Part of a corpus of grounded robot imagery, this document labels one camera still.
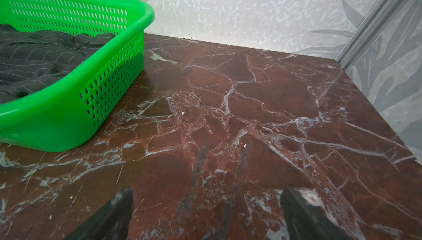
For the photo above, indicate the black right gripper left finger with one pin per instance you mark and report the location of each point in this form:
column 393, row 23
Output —
column 111, row 222

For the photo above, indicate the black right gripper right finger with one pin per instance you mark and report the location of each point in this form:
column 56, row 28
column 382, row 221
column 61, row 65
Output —
column 306, row 222

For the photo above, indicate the grey pinstriped long sleeve shirt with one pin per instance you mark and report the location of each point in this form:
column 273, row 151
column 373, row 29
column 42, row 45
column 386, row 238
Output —
column 32, row 61

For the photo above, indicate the green plastic basket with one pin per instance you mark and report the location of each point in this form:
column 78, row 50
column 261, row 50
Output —
column 69, row 112

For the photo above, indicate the aluminium frame post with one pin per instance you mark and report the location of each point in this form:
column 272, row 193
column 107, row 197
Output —
column 372, row 27

